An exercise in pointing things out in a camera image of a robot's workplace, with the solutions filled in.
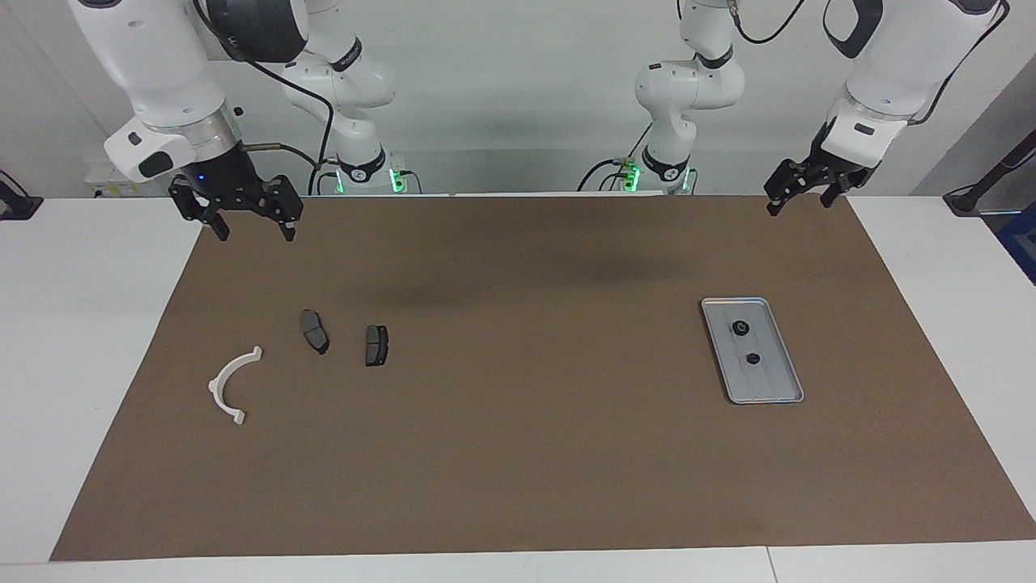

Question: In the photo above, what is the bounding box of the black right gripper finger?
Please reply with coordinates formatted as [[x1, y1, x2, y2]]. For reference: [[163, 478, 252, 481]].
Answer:
[[168, 182, 230, 242], [267, 174, 304, 242]]

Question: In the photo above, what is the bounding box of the silver metal tray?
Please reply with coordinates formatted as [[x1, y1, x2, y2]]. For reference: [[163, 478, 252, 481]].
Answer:
[[700, 296, 805, 405]]

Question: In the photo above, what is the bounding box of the curved dark grey brake pad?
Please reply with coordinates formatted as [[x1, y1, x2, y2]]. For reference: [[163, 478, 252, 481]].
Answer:
[[299, 309, 330, 355]]

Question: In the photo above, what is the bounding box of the blue crate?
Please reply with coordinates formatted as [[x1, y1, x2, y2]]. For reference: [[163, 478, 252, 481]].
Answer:
[[997, 202, 1036, 286]]

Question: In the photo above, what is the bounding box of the brown table mat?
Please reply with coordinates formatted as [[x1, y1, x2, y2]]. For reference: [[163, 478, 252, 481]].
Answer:
[[49, 194, 1036, 561]]

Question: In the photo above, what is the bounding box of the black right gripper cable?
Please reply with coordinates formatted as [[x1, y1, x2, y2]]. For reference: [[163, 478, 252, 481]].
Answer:
[[235, 49, 337, 175]]

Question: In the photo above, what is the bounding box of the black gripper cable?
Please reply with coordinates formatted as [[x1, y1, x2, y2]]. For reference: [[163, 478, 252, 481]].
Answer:
[[906, 0, 1013, 126], [235, 49, 337, 175]]

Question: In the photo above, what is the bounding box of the white wall socket box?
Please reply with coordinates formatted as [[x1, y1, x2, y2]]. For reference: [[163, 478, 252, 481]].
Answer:
[[84, 158, 175, 198]]

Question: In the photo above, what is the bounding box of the black camera stand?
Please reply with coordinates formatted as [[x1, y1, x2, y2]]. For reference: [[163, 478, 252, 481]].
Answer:
[[943, 130, 1036, 215]]

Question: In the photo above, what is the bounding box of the white curved plastic bracket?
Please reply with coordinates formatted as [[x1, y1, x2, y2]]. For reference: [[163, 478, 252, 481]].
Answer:
[[208, 346, 264, 426]]

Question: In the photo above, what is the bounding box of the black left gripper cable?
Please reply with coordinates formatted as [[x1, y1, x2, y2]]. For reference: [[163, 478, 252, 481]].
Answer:
[[906, 0, 1013, 126]]

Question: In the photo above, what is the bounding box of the black left arm base cable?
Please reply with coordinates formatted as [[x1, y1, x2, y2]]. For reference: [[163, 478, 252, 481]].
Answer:
[[577, 126, 652, 193]]

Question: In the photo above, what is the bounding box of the black clamp mount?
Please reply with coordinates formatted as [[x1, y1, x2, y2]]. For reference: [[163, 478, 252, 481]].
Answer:
[[0, 170, 44, 221]]

